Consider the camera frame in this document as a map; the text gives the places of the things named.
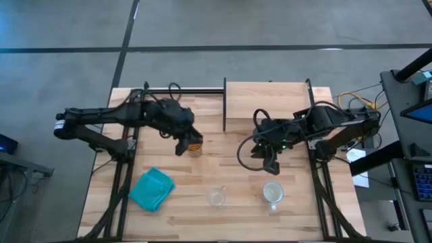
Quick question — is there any black horizontal beam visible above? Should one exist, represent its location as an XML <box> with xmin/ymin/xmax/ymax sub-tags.
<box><xmin>348</xmin><ymin>140</ymin><xmax>405</xmax><ymax>177</ymax></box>

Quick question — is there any wooden shelf board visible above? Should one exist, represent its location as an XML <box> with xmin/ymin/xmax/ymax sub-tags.
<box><xmin>225</xmin><ymin>81</ymin><xmax>311</xmax><ymax>119</ymax></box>

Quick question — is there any black device with blue light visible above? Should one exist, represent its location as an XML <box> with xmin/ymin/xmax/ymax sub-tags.
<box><xmin>0</xmin><ymin>134</ymin><xmax>19</xmax><ymax>156</ymax></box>

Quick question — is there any blue screen monitor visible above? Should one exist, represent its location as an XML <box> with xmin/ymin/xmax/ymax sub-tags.
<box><xmin>400</xmin><ymin>99</ymin><xmax>432</xmax><ymax>125</ymax></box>

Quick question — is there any thin black cable loop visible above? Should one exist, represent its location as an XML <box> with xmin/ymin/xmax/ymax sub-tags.
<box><xmin>167</xmin><ymin>82</ymin><xmax>183</xmax><ymax>101</ymax></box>

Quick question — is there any short black looped cable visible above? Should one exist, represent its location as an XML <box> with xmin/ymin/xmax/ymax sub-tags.
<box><xmin>252</xmin><ymin>108</ymin><xmax>273</xmax><ymax>131</ymax></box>

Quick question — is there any black diagonal pole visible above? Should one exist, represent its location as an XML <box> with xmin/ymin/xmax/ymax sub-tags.
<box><xmin>394</xmin><ymin>48</ymin><xmax>432</xmax><ymax>83</ymax></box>

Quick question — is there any black shelf post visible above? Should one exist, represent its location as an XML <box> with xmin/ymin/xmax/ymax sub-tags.
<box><xmin>222</xmin><ymin>77</ymin><xmax>227</xmax><ymax>133</ymax></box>
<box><xmin>304</xmin><ymin>78</ymin><xmax>317</xmax><ymax>112</ymax></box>

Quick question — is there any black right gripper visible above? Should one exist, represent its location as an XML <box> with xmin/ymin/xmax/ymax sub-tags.
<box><xmin>250</xmin><ymin>117</ymin><xmax>304</xmax><ymax>176</ymax></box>

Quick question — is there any red white patterned mug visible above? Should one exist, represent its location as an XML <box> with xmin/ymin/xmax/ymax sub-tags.
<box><xmin>262</xmin><ymin>181</ymin><xmax>285</xmax><ymax>212</ymax></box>

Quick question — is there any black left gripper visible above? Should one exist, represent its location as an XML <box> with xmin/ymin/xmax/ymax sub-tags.
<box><xmin>144</xmin><ymin>98</ymin><xmax>205</xmax><ymax>157</ymax></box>

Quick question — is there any yellow cable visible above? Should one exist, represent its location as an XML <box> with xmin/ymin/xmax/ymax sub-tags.
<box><xmin>337</xmin><ymin>91</ymin><xmax>379</xmax><ymax>111</ymax></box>

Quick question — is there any white paper sheet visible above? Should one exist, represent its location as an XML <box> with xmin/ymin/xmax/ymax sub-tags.
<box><xmin>345</xmin><ymin>148</ymin><xmax>371</xmax><ymax>189</ymax></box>

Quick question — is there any black table edge rail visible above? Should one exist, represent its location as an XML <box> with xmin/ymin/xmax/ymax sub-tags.
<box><xmin>130</xmin><ymin>87</ymin><xmax>225</xmax><ymax>96</ymax></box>

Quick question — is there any grey side table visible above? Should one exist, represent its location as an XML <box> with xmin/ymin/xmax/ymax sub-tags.
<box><xmin>0</xmin><ymin>151</ymin><xmax>55</xmax><ymax>234</ymax></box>

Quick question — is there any blue lit keyboard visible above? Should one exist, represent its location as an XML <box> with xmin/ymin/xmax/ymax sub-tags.
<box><xmin>412</xmin><ymin>163</ymin><xmax>432</xmax><ymax>203</ymax></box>

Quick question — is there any amber faceted glass tumbler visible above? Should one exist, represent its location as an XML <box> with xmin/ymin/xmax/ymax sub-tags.
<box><xmin>187</xmin><ymin>143</ymin><xmax>204</xmax><ymax>159</ymax></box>

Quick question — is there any long black looped cable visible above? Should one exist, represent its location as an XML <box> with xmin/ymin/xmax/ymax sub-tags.
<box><xmin>236</xmin><ymin>136</ymin><xmax>271</xmax><ymax>172</ymax></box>

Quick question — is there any teal folded cloth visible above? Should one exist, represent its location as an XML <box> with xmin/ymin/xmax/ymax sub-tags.
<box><xmin>128</xmin><ymin>166</ymin><xmax>177</xmax><ymax>213</ymax></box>

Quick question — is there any clear plastic cup with handle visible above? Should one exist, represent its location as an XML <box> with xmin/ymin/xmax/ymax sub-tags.
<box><xmin>207</xmin><ymin>185</ymin><xmax>227</xmax><ymax>207</ymax></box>

